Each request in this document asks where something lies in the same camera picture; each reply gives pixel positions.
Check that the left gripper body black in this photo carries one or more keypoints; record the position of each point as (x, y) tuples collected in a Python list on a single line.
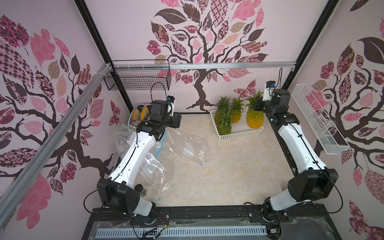
[(175, 121)]

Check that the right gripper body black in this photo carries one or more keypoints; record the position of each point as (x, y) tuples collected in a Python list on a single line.
[(279, 98)]

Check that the pineapple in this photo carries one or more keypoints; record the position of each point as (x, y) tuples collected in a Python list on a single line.
[(224, 123), (223, 108), (255, 119), (236, 109)]

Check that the zip-top bag clear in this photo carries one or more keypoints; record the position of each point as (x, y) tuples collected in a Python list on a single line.
[(189, 147), (156, 174), (162, 150), (123, 136)]

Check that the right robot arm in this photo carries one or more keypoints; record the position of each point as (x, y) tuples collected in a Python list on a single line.
[(312, 180)]

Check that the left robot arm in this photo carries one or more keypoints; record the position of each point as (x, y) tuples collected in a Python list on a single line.
[(117, 191)]

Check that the white plastic basket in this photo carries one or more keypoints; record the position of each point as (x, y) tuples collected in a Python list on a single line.
[(239, 130)]

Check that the right bread slice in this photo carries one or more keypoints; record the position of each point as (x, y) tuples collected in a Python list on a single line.
[(145, 112)]

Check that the bread slice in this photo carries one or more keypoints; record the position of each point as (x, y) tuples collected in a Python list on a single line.
[(136, 115), (145, 112)]

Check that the left bread slice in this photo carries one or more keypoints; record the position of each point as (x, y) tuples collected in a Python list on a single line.
[(136, 115)]

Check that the silver toaster mint side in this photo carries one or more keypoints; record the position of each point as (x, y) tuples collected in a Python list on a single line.
[(133, 124)]

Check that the dark lidded spice jar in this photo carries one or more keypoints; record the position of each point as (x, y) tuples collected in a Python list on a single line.
[(139, 188)]

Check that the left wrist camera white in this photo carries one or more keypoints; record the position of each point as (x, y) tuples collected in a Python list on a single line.
[(170, 105)]

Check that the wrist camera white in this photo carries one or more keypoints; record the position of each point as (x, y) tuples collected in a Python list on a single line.
[(170, 105), (268, 90)]

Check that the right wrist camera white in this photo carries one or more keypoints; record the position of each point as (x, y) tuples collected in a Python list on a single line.
[(268, 90)]

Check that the black wire wall basket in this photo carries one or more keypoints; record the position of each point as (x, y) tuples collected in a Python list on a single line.
[(139, 75)]

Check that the aluminium frame bar back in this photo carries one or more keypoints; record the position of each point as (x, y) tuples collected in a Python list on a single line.
[(198, 66)]

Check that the aluminium frame bar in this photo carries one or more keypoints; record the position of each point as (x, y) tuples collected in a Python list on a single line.
[(28, 175), (198, 66)]

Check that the white wire wall shelf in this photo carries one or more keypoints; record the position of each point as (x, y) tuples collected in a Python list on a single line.
[(325, 129)]

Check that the white slotted cable duct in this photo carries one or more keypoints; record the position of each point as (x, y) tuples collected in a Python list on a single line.
[(179, 232)]

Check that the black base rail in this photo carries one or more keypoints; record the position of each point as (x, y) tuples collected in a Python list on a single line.
[(302, 222)]

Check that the aluminium frame bar left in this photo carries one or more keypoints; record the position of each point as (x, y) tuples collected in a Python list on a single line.
[(28, 175)]

